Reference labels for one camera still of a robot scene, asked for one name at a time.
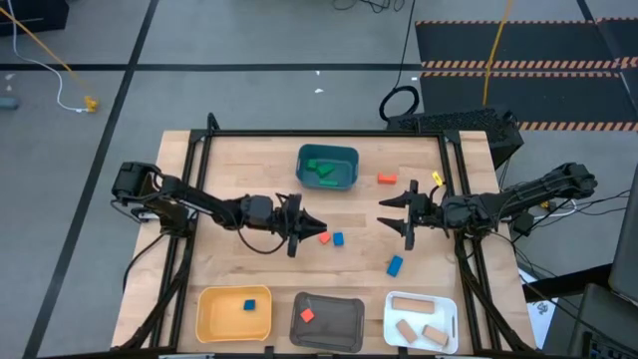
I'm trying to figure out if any teal plastic bin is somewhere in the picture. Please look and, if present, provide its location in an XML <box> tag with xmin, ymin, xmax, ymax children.
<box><xmin>295</xmin><ymin>143</ymin><xmax>361</xmax><ymax>191</ymax></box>

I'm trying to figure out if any yellow extension cable with plug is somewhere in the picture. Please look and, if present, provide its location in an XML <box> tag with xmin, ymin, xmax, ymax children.
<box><xmin>0</xmin><ymin>5</ymin><xmax>100</xmax><ymax>114</ymax></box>

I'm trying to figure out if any grey monitor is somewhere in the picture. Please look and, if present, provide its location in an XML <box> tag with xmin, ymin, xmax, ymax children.
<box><xmin>608</xmin><ymin>164</ymin><xmax>638</xmax><ymax>306</ymax></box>

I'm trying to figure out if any white paper sheet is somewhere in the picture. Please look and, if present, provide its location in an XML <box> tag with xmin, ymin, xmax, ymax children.
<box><xmin>517</xmin><ymin>268</ymin><xmax>555</xmax><ymax>336</ymax></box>

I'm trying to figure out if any black hazard-striped floor mat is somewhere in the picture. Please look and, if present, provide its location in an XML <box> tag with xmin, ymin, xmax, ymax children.
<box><xmin>415</xmin><ymin>17</ymin><xmax>638</xmax><ymax>133</ymax></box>

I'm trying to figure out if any yellow floor cable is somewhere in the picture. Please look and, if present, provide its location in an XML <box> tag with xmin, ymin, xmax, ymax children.
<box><xmin>480</xmin><ymin>0</ymin><xmax>515</xmax><ymax>108</ymax></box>

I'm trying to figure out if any black box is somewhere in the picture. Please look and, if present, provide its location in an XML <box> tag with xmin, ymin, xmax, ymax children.
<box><xmin>0</xmin><ymin>0</ymin><xmax>70</xmax><ymax>37</ymax></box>

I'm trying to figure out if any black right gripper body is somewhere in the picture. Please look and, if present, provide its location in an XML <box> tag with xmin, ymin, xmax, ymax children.
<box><xmin>404</xmin><ymin>178</ymin><xmax>449</xmax><ymax>252</ymax></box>

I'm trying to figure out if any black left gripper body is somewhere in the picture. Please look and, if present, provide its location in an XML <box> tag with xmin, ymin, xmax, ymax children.
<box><xmin>271</xmin><ymin>192</ymin><xmax>304</xmax><ymax>259</ymax></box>

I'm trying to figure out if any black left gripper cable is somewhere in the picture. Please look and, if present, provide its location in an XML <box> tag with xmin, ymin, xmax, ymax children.
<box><xmin>236</xmin><ymin>223</ymin><xmax>291</xmax><ymax>256</ymax></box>

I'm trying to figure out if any grey translucent plastic bin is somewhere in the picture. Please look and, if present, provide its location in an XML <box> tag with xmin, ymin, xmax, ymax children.
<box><xmin>289</xmin><ymin>291</ymin><xmax>366</xmax><ymax>354</ymax></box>

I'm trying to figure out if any white plastic bin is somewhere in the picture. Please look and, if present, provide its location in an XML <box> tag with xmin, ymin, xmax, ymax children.
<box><xmin>382</xmin><ymin>290</ymin><xmax>460</xmax><ymax>355</ymax></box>

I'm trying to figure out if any long natural wood block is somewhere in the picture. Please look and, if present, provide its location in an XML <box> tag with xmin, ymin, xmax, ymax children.
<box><xmin>391</xmin><ymin>296</ymin><xmax>436</xmax><ymax>315</ymax></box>

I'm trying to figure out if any white floor cable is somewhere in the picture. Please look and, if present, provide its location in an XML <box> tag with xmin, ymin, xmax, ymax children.
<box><xmin>6</xmin><ymin>0</ymin><xmax>89</xmax><ymax>114</ymax></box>

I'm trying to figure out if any black coiled floor cable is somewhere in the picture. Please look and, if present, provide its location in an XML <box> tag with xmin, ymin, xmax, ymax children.
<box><xmin>378</xmin><ymin>0</ymin><xmax>422</xmax><ymax>124</ymax></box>

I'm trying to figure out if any yellow plastic bin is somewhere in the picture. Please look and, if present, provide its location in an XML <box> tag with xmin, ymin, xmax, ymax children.
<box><xmin>194</xmin><ymin>284</ymin><xmax>274</xmax><ymax>345</ymax></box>

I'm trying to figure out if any black aluminium table frame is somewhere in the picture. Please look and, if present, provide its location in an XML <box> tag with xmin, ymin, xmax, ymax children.
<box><xmin>117</xmin><ymin>112</ymin><xmax>537</xmax><ymax>356</ymax></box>

